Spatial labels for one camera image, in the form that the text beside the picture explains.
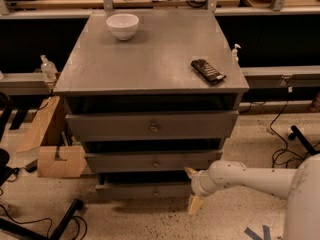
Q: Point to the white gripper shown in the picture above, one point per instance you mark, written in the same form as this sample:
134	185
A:
197	183

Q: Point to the grey bottom drawer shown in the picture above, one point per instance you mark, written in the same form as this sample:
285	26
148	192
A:
144	190

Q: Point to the grey drawer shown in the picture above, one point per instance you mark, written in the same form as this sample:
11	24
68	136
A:
144	190
151	161
152	126

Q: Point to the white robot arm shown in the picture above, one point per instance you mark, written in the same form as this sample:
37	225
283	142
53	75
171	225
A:
299	187

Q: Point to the grey middle drawer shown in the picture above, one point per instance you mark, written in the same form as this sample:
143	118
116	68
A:
151	161

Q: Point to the grey top drawer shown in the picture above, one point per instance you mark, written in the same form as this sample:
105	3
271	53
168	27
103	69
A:
152	126

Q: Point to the grey wooden drawer cabinet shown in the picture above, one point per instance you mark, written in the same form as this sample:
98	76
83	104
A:
150	73

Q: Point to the dark snack bar wrapper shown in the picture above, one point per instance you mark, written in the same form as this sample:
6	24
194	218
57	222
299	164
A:
207	71

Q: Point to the black right stand leg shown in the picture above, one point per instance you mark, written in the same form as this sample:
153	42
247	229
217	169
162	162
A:
296	133

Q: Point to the cardboard box piece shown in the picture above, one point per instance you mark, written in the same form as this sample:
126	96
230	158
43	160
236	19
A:
60	162

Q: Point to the white pump bottle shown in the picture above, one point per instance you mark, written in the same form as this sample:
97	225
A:
235	52

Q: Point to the white ceramic bowl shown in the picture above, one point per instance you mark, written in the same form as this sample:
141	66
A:
123	26

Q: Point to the clear sanitizer bottle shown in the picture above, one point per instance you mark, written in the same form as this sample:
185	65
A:
48	68

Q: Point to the black chair base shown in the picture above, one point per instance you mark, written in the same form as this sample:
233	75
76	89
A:
9	166

